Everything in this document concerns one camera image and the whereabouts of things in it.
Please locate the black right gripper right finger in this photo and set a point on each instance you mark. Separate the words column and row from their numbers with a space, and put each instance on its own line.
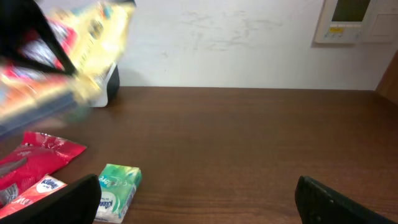
column 317, row 204

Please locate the orange Kleenex tissue pack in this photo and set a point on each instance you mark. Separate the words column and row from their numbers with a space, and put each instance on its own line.
column 44, row 187

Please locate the green Kleenex tissue pack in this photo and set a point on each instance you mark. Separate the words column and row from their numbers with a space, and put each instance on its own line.
column 118, row 185

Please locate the white barcode scanner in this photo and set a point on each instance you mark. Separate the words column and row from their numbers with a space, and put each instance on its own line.
column 110, row 83

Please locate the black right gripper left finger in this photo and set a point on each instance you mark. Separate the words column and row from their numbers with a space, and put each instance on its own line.
column 75, row 203

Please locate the beige wall control panel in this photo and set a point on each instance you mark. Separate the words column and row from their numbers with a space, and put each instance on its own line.
column 357, row 21

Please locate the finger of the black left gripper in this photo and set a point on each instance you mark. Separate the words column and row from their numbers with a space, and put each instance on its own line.
column 22, row 20

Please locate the red snack bag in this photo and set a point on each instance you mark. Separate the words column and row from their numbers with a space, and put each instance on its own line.
column 38, row 155

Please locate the wooden side panel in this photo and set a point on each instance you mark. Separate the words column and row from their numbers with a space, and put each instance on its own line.
column 387, row 86

